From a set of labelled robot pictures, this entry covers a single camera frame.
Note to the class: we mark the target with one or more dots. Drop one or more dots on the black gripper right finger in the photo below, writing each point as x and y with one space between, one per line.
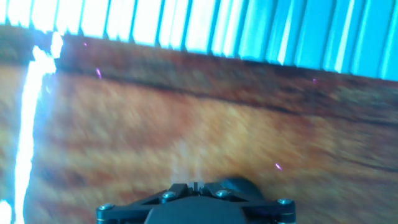
270 214

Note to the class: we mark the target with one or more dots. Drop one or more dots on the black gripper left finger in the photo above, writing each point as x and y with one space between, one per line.
124 214

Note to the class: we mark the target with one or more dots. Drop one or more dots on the black mesh pen holder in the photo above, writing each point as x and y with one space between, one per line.
245 186

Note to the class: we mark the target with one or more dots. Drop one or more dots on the glossy wooden board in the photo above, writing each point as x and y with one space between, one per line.
155 124

